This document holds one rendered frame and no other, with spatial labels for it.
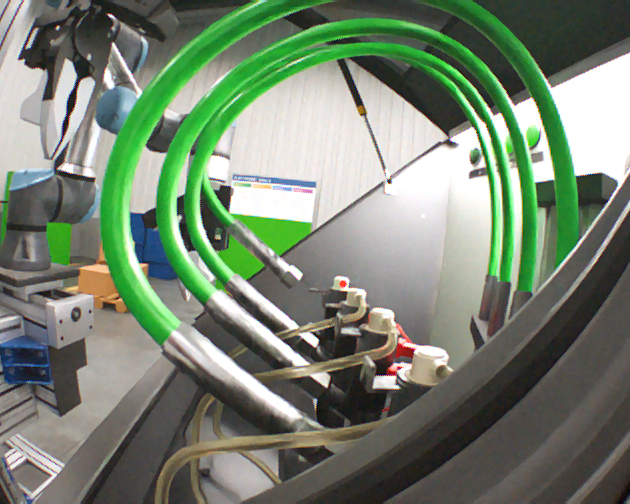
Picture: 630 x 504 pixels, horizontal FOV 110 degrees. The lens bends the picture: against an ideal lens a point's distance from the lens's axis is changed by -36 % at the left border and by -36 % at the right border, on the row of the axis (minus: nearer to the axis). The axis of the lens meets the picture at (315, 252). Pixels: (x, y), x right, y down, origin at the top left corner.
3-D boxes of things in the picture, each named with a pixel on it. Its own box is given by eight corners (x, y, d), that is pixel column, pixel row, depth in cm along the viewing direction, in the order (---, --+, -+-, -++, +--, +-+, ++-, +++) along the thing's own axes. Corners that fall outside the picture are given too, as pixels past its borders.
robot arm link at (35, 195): (-1, 221, 52) (6, 164, 51) (40, 223, 65) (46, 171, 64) (15, 225, 49) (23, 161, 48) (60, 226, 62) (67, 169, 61)
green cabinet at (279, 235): (294, 321, 448) (306, 223, 441) (297, 341, 362) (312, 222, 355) (224, 312, 438) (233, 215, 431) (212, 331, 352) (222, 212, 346)
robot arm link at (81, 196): (35, 217, 63) (99, 21, 58) (75, 219, 78) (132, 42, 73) (53, 228, 61) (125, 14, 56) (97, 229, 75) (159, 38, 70)
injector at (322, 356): (291, 472, 32) (314, 296, 31) (335, 474, 33) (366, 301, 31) (292, 488, 29) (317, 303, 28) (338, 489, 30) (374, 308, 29)
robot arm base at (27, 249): (-11, 263, 49) (-10, 220, 49) (29, 259, 64) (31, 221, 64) (19, 273, 49) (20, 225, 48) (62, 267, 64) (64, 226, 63)
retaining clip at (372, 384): (366, 393, 13) (371, 366, 13) (357, 377, 15) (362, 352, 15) (435, 392, 13) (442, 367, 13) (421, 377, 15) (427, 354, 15)
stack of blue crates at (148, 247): (116, 271, 597) (121, 211, 591) (128, 269, 645) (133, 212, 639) (167, 280, 593) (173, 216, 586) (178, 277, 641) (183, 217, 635)
